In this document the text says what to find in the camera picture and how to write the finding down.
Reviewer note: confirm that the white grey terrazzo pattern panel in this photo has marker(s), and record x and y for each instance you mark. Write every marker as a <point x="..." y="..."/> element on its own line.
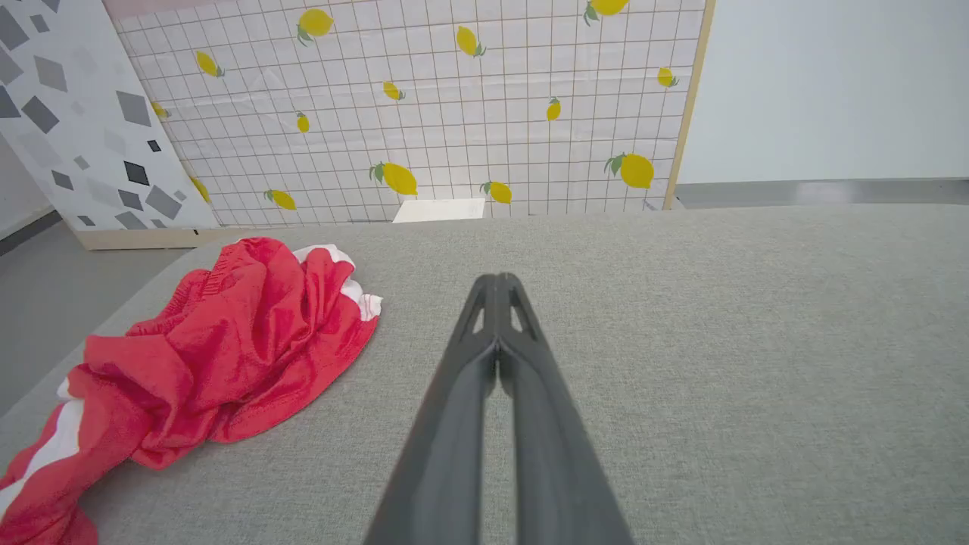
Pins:
<point x="83" y="113"/>

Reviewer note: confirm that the grey fabric sofa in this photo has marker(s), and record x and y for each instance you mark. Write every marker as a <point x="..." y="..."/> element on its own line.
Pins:
<point x="757" y="378"/>

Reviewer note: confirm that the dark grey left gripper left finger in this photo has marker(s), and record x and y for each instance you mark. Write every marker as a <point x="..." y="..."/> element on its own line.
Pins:
<point x="447" y="424"/>

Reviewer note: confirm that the lemon print grid panel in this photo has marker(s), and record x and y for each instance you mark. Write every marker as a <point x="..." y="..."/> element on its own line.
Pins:
<point x="454" y="136"/>

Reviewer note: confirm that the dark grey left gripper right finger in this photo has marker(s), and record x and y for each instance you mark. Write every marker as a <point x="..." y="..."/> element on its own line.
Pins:
<point x="553" y="454"/>

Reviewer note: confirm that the red shorts with white stripes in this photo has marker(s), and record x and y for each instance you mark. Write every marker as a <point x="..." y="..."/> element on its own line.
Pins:
<point x="227" y="356"/>

